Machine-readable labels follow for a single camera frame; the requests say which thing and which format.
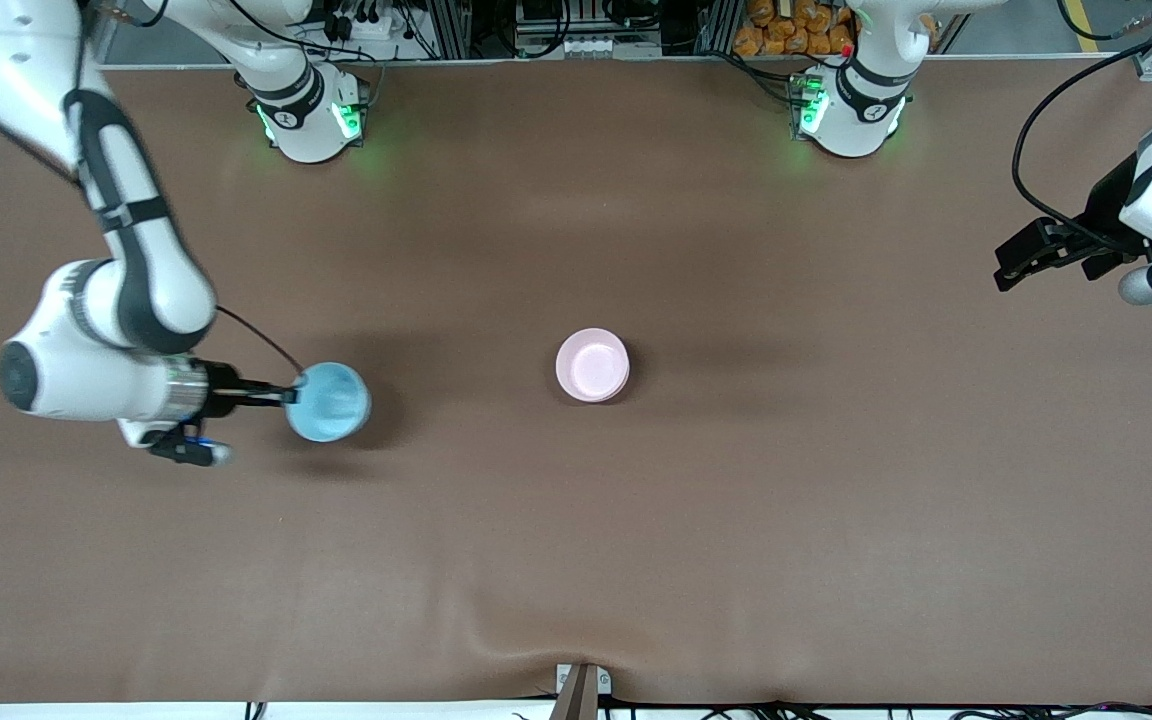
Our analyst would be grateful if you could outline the white power strip black plugs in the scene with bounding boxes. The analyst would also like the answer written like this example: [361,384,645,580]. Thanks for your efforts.
[321,0,397,41]

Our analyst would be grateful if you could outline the metal table edge bracket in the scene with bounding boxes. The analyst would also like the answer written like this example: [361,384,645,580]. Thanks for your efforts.
[554,662,613,720]

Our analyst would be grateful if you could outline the orange packages pile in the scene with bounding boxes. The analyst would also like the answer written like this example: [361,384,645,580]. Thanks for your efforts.
[733,0,857,57]

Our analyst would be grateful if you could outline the blue bowl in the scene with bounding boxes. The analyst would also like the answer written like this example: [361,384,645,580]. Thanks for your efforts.
[285,362,372,443]

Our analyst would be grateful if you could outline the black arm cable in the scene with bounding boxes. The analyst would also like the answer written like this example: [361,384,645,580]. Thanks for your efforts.
[214,303,309,381]
[1011,20,1152,259]

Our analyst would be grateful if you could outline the brown table cover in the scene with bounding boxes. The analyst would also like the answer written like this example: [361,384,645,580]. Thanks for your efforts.
[0,58,1152,707]

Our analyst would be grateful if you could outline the aluminium frame post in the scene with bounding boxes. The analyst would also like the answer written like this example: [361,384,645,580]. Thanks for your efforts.
[431,0,473,61]
[701,0,743,57]

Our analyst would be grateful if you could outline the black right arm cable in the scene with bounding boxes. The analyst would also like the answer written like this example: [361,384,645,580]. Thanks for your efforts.
[214,303,309,381]

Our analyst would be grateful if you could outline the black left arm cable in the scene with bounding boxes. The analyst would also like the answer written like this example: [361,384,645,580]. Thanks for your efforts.
[1011,20,1152,259]

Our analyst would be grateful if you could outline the pink bowl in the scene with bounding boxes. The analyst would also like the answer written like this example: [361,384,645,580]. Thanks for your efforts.
[555,328,631,404]

